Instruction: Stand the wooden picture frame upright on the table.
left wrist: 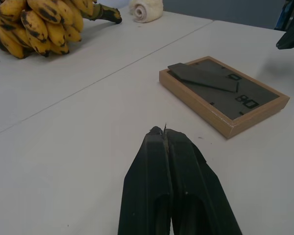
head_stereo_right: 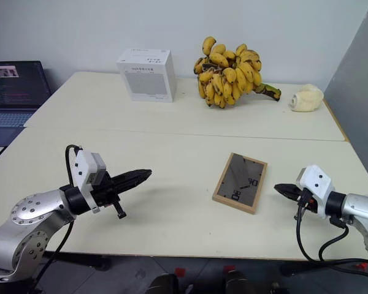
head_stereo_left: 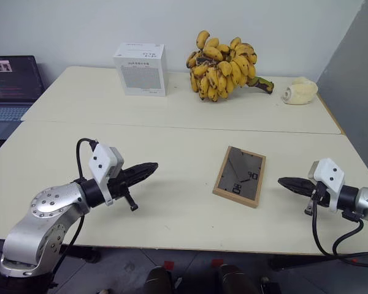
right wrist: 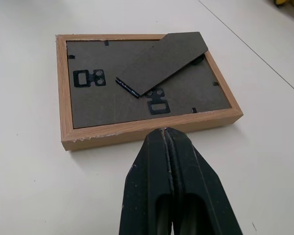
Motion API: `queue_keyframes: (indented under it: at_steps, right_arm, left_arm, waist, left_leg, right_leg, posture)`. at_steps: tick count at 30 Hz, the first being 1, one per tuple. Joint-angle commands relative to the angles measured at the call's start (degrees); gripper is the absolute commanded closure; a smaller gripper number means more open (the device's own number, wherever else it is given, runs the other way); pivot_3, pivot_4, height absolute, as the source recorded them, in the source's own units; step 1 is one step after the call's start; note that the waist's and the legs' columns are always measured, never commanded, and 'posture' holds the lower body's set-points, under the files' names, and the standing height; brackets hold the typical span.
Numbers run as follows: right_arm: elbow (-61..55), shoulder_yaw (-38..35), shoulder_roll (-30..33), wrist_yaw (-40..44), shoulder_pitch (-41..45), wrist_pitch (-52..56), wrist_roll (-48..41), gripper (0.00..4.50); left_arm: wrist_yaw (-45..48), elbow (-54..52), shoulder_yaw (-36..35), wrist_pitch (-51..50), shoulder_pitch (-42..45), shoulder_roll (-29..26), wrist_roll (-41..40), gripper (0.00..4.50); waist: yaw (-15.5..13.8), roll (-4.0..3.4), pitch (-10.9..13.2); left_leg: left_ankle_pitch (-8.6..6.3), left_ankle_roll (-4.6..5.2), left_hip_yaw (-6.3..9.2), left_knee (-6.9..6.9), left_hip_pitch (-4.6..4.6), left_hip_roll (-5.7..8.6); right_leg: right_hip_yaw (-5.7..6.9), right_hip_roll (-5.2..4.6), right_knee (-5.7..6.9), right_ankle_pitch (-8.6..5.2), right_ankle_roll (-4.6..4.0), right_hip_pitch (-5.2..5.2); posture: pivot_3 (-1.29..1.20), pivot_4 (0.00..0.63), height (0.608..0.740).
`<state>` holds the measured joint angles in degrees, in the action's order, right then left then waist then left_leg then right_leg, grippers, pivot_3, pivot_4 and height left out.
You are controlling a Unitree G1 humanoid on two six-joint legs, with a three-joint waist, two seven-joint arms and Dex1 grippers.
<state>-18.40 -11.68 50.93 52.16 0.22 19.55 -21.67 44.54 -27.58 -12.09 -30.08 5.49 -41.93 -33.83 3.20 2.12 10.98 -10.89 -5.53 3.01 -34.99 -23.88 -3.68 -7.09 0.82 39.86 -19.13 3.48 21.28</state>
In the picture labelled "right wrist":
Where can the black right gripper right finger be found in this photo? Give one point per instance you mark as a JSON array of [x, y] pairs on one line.
[[198, 176]]

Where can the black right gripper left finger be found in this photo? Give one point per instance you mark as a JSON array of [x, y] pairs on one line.
[[147, 171]]

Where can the wooden picture frame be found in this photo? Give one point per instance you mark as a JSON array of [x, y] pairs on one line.
[[142, 90]]

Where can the dark frame stand flap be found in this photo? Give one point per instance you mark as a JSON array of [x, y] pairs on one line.
[[159, 63]]

